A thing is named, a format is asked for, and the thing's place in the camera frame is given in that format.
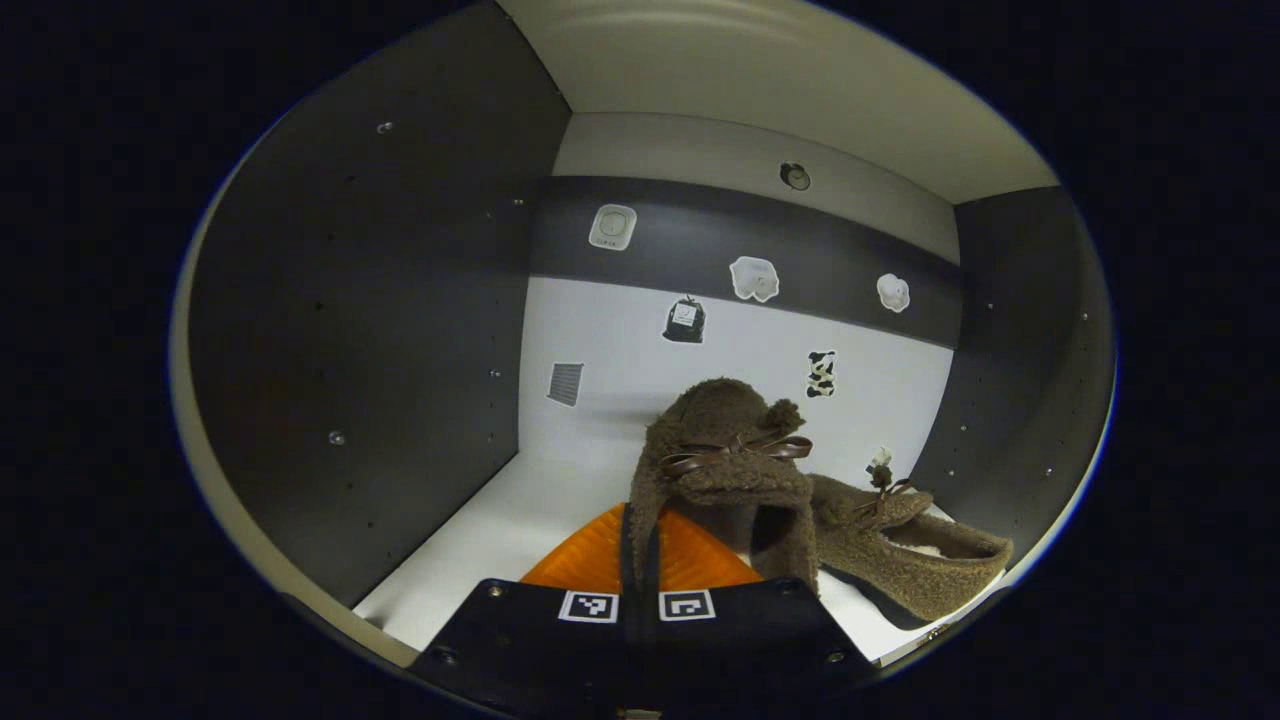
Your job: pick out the white grey shoe cabinet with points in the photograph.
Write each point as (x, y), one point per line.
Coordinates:
(400, 350)

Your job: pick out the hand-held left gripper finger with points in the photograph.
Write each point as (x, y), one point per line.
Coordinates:
(650, 570)
(630, 570)

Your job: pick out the brown fuzzy shoe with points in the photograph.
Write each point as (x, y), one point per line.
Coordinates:
(715, 420)
(900, 575)

